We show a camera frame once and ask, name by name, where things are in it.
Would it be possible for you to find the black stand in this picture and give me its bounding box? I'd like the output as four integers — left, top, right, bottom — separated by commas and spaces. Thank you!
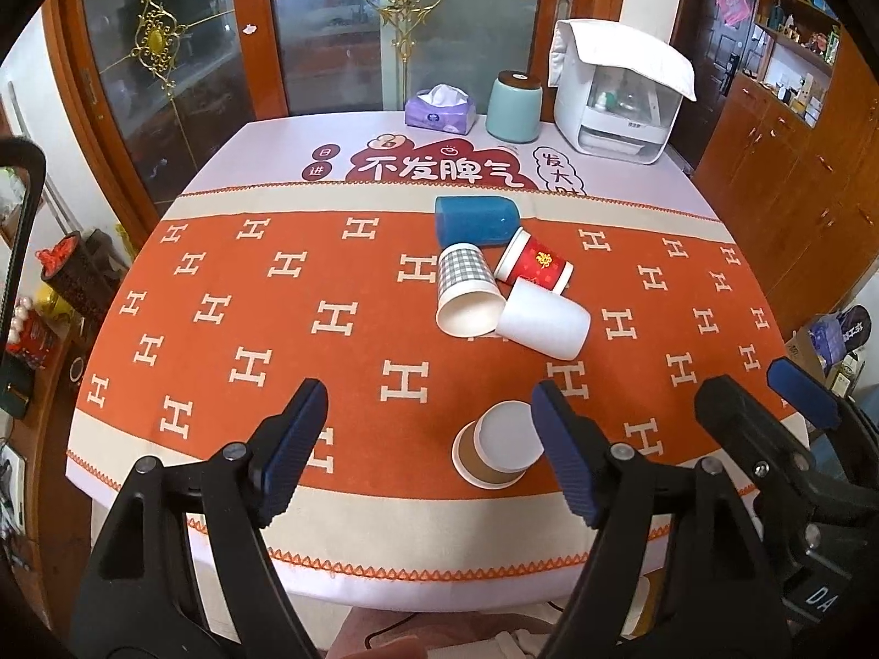
0, 139, 48, 420

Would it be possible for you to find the wooden cabinet with shelves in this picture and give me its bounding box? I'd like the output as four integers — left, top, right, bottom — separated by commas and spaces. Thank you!
693, 0, 879, 344

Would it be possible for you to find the orange patterned tablecloth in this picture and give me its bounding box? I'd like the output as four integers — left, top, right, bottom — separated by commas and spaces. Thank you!
65, 120, 811, 595

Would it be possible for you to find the plain white paper cup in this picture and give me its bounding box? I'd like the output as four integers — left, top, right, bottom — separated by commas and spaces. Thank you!
496, 279, 592, 360

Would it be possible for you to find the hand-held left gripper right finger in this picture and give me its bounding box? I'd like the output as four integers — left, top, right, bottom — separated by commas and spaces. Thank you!
530, 381, 791, 659

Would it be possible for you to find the blue plastic cup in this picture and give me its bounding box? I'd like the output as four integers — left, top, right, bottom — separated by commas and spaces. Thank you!
434, 194, 521, 247

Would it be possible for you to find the red paper cup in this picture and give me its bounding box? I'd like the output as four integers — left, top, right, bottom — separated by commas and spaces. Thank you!
494, 226, 574, 296

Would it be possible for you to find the teal canister with brown lid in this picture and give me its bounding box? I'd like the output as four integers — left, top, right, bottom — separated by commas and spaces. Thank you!
485, 70, 543, 145

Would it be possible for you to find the purple tissue pack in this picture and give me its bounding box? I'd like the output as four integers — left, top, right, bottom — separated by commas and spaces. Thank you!
404, 84, 477, 136

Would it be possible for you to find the glass door with gold ornament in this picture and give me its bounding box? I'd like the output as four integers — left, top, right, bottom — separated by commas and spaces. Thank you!
264, 0, 560, 118
58, 0, 290, 221

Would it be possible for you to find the dark basket with red filling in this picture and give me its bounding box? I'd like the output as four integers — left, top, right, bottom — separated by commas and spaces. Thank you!
37, 230, 121, 320

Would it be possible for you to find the dark wooden door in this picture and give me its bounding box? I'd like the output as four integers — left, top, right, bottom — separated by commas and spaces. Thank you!
669, 0, 763, 166

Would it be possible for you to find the cardboard box with blue bag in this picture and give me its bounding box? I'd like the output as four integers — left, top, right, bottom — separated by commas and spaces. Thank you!
783, 303, 873, 399

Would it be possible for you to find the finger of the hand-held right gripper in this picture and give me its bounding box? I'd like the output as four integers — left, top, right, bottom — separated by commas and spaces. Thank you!
693, 374, 818, 516
765, 357, 879, 502

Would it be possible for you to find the pale pink cloth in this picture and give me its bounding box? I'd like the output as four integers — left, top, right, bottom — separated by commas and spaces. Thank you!
328, 605, 554, 659

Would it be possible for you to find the brown sleeved paper cup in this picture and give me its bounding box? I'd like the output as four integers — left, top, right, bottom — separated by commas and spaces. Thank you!
451, 400, 547, 490

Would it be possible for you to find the white countertop appliance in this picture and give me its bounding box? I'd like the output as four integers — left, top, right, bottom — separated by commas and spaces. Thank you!
553, 48, 686, 164

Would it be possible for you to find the grey checked paper cup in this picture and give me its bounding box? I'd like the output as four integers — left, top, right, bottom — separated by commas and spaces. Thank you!
435, 242, 508, 339

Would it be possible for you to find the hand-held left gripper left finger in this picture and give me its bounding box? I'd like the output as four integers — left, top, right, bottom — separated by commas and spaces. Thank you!
69, 377, 329, 659

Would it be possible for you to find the red box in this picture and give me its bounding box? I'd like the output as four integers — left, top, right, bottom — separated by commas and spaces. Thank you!
7, 312, 59, 372

